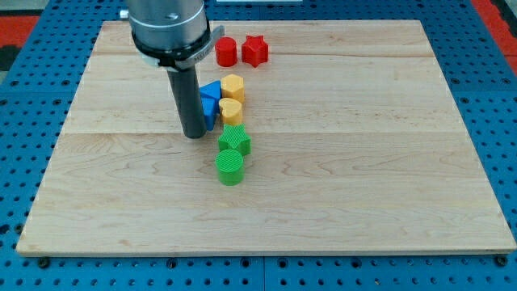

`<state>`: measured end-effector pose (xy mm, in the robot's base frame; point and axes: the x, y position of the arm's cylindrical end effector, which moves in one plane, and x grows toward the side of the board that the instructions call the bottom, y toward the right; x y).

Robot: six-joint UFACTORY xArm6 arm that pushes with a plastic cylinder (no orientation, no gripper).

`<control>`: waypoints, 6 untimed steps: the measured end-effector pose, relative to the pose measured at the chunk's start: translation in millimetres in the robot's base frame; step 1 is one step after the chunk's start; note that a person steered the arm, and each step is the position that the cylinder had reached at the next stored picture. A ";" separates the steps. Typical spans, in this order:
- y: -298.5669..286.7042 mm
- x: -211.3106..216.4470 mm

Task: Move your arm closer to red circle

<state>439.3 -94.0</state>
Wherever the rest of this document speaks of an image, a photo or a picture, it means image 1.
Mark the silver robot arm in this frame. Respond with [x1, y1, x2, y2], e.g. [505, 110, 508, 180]
[126, 0, 225, 71]

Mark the yellow hexagon block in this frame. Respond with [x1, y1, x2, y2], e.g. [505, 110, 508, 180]
[221, 74, 246, 103]

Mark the red cylinder block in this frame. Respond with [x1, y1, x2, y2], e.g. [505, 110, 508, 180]
[215, 36, 237, 67]

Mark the blue block behind rod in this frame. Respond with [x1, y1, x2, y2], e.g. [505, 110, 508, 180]
[201, 97, 219, 131]

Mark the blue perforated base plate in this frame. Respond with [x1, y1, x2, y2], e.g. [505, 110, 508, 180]
[1, 0, 516, 290]

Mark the green star block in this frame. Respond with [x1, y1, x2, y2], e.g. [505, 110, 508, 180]
[218, 124, 251, 156]

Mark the green cylinder block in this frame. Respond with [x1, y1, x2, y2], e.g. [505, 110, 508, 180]
[215, 150, 245, 186]

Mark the light wooden board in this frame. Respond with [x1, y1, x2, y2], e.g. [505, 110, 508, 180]
[17, 20, 516, 257]

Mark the yellow heart block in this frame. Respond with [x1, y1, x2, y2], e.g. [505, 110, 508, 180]
[219, 98, 243, 125]

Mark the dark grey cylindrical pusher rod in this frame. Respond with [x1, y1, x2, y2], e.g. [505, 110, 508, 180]
[167, 66, 207, 139]

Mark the red star block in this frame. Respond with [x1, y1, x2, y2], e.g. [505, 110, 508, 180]
[242, 35, 269, 67]

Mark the blue triangle block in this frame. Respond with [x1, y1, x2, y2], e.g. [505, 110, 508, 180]
[200, 81, 221, 102]

